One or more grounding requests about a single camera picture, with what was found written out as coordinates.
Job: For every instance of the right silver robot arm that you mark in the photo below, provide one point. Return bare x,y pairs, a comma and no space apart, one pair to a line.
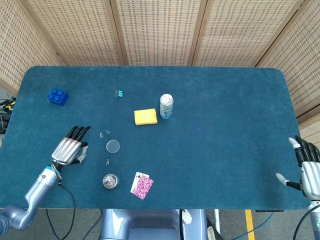
316,220

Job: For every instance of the five of clubs card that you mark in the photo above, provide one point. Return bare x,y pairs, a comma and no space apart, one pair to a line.
138,175

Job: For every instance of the clear round plastic lid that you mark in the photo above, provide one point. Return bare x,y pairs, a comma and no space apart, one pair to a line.
112,146

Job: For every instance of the yellow sponge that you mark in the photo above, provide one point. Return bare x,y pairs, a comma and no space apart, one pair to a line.
145,117

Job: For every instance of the clear jar of paper clips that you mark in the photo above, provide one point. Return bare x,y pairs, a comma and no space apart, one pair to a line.
110,180

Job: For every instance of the tall printed drink can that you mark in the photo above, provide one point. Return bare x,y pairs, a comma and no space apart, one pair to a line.
166,107

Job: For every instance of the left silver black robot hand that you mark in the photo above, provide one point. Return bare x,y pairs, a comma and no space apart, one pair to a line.
66,150

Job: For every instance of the blue felt table cover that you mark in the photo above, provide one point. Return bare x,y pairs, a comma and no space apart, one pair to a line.
200,150

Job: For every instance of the woven wicker screen panel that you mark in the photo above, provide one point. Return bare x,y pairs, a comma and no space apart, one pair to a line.
20,50
160,30
82,30
245,30
300,62

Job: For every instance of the blue toy building brick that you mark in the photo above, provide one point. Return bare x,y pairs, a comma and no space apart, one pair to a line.
58,98

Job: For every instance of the white table leg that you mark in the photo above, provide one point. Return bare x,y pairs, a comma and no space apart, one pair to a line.
217,217

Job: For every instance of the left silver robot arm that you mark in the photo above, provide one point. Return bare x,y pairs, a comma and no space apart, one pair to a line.
37,190

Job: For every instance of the teal binder clip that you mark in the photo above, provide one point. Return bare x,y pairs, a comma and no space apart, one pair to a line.
120,94

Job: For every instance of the black bracket under table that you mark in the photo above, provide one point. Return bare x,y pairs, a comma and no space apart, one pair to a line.
270,211

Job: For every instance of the silver blue robot torso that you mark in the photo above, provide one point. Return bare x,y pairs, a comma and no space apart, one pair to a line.
150,225

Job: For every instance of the pink patterned playing card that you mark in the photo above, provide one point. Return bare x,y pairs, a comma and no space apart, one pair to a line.
143,187

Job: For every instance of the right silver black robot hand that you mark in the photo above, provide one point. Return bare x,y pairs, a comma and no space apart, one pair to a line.
310,175

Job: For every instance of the silver paper clip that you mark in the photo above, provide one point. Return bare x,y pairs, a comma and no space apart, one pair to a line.
108,162
108,131
100,135

